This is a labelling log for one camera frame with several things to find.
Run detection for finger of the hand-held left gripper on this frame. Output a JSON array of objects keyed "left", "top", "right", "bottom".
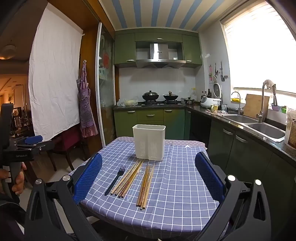
[
  {"left": 16, "top": 139, "right": 56, "bottom": 155},
  {"left": 23, "top": 135, "right": 44, "bottom": 145}
]

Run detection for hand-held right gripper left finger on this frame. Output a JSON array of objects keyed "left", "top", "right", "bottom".
[{"left": 24, "top": 153, "right": 103, "bottom": 241}]

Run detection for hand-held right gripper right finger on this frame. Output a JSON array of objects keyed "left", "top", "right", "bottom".
[{"left": 194, "top": 152, "right": 272, "bottom": 241}]

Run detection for black plastic fork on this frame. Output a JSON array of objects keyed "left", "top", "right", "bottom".
[{"left": 105, "top": 165, "right": 126, "bottom": 196}]

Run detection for clear plastic spoon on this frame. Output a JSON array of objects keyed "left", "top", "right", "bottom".
[{"left": 126, "top": 169, "right": 144, "bottom": 201}]

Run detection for group of wooden chopsticks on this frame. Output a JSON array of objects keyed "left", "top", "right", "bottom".
[{"left": 110, "top": 160, "right": 155, "bottom": 210}]

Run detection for white plastic utensil holder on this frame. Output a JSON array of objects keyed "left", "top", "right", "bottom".
[{"left": 132, "top": 124, "right": 166, "bottom": 161}]

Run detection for person's left hand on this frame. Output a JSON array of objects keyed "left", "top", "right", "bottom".
[{"left": 0, "top": 162, "right": 26, "bottom": 195}]

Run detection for dark wooden dining chairs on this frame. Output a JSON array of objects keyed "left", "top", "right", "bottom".
[{"left": 11, "top": 108, "right": 31, "bottom": 137}]

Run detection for red upholstered chair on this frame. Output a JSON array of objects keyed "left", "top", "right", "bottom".
[{"left": 47, "top": 126, "right": 89, "bottom": 172}]

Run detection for blue checked tablecloth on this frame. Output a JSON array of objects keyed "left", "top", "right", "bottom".
[{"left": 69, "top": 138, "right": 228, "bottom": 237}]

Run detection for dark green base cabinets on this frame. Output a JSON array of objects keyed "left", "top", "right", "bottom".
[{"left": 190, "top": 109, "right": 296, "bottom": 209}]

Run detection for purple checked apron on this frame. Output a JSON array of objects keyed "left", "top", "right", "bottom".
[{"left": 77, "top": 60, "right": 99, "bottom": 138}]

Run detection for white hanging sheet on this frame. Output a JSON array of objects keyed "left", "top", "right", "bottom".
[{"left": 28, "top": 2, "right": 84, "bottom": 142}]

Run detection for dark stone countertop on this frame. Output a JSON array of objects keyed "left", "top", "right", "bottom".
[{"left": 113, "top": 102, "right": 296, "bottom": 163}]

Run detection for stainless double sink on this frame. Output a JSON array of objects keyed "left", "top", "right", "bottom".
[{"left": 220, "top": 113, "right": 286, "bottom": 143}]

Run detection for white rice cooker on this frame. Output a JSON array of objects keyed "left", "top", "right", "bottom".
[{"left": 200, "top": 82, "right": 223, "bottom": 108}]

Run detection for small curved faucet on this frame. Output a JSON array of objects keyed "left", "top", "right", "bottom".
[{"left": 231, "top": 91, "right": 243, "bottom": 115}]

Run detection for glass sliding door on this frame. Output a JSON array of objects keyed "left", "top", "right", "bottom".
[{"left": 96, "top": 22, "right": 117, "bottom": 147}]

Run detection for wooden cutting board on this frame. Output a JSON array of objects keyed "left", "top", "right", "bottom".
[{"left": 243, "top": 93, "right": 270, "bottom": 120}]

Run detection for light green base cabinets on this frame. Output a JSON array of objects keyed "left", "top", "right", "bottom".
[{"left": 113, "top": 108, "right": 192, "bottom": 141}]

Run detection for white plastic bag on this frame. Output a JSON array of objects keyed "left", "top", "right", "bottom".
[{"left": 116, "top": 98, "right": 139, "bottom": 107}]

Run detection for black gas stove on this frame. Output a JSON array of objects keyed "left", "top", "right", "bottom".
[{"left": 141, "top": 100, "right": 183, "bottom": 106}]

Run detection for round ceiling lamp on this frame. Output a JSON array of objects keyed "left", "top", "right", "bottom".
[{"left": 0, "top": 45, "right": 16, "bottom": 60}]

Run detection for tall steel faucet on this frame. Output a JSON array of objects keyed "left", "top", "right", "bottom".
[{"left": 255, "top": 79, "right": 277, "bottom": 123}]

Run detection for black wok with lid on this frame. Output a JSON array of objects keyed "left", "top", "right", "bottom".
[{"left": 142, "top": 90, "right": 160, "bottom": 102}]

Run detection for steel range hood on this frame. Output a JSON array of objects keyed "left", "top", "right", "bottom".
[{"left": 135, "top": 42, "right": 186, "bottom": 69}]

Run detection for window with white blind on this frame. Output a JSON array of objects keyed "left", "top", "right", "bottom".
[{"left": 220, "top": 1, "right": 296, "bottom": 98}]

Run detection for black wok with wooden handle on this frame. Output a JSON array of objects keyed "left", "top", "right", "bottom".
[{"left": 162, "top": 91, "right": 181, "bottom": 101}]

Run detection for green wall cabinets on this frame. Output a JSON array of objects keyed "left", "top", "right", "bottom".
[{"left": 114, "top": 29, "right": 203, "bottom": 69}]

